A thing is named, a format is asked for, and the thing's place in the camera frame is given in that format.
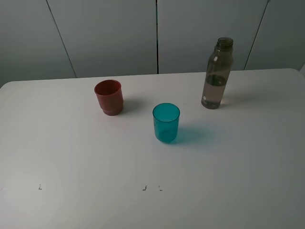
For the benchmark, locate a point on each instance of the teal transparent plastic cup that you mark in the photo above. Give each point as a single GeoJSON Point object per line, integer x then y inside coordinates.
{"type": "Point", "coordinates": [166, 121]}

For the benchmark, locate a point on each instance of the smoky transparent water bottle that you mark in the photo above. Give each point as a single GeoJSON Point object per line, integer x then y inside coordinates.
{"type": "Point", "coordinates": [218, 69]}

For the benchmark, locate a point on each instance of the red plastic cup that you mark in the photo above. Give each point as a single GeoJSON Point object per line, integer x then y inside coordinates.
{"type": "Point", "coordinates": [109, 95]}

